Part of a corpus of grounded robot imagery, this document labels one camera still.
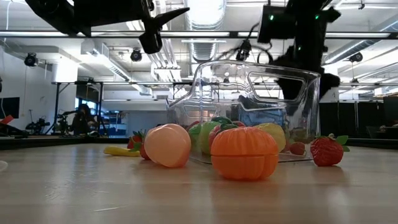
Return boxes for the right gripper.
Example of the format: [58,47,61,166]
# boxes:
[270,7,342,105]

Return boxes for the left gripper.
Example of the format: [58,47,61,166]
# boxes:
[73,0,191,55]

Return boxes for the yellow toy pepper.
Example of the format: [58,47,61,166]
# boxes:
[253,122,287,153]

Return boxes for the small red toy cherry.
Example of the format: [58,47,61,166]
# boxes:
[289,141,307,156]

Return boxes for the clear plastic container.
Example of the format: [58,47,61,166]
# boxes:
[164,59,322,164]

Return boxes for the orange toy pumpkin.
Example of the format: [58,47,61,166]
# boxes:
[210,126,280,181]

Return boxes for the toy watermelon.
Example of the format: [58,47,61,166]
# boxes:
[211,116,233,126]

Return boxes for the toy peach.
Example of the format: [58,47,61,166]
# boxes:
[143,123,192,169]

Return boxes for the green toy fruit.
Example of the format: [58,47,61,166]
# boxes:
[188,121,222,156]

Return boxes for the black partition panels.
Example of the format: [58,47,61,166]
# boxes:
[320,95,398,140]

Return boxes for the long ceiling light strip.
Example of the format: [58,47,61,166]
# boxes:
[0,30,398,40]

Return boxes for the person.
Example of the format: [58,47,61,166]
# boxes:
[70,103,99,136]

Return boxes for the small yellow toy banana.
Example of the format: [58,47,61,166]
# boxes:
[103,146,141,157]

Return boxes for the black monitor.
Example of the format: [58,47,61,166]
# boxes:
[0,96,21,119]

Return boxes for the silver ventilation duct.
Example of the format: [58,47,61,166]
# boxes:
[183,0,227,63]

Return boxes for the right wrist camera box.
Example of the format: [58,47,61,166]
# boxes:
[257,4,297,44]

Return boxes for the black background table frame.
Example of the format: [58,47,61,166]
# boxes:
[51,80,105,138]

